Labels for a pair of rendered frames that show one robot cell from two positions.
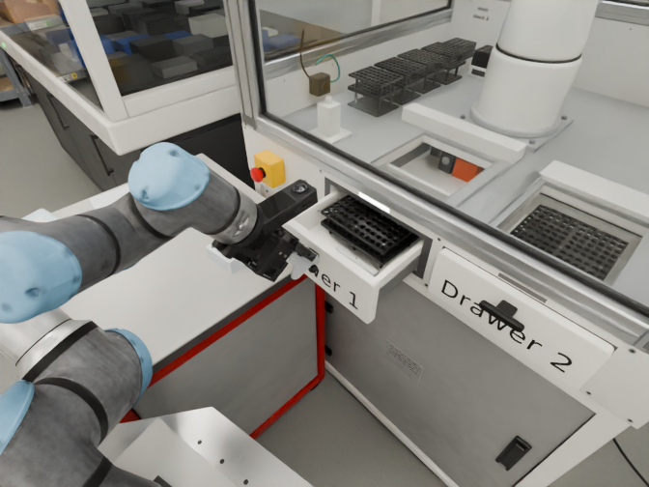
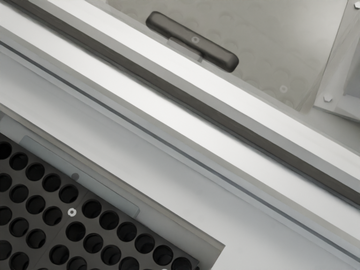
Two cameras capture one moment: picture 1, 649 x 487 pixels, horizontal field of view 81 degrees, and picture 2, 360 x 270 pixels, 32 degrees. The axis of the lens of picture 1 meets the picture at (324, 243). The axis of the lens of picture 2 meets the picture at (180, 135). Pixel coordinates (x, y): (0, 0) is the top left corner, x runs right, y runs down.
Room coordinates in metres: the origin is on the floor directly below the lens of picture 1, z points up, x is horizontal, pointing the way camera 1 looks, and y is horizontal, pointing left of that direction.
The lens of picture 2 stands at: (0.58, -0.33, 1.31)
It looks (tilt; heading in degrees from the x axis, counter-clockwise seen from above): 70 degrees down; 172
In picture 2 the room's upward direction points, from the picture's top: 6 degrees counter-clockwise
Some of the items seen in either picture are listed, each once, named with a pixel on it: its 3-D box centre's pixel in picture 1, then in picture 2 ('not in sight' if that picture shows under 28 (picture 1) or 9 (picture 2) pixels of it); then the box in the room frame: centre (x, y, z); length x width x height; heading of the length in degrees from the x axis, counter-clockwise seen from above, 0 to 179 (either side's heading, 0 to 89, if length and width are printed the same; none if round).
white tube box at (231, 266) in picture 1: (239, 245); not in sight; (0.66, 0.21, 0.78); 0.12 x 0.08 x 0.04; 141
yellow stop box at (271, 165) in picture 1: (268, 169); not in sight; (0.85, 0.14, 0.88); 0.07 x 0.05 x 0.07; 44
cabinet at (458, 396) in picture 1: (458, 273); not in sight; (0.92, -0.48, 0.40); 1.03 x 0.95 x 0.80; 44
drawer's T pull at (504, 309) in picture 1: (504, 311); not in sight; (0.38, -0.29, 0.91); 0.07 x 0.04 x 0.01; 44
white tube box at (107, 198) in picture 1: (122, 205); not in sight; (0.82, 0.54, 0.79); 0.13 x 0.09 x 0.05; 129
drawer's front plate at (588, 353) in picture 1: (505, 314); not in sight; (0.39, -0.31, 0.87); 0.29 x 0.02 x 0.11; 44
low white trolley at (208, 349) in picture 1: (198, 326); not in sight; (0.71, 0.41, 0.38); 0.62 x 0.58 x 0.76; 44
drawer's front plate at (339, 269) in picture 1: (318, 261); not in sight; (0.52, 0.01, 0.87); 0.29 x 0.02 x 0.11; 44
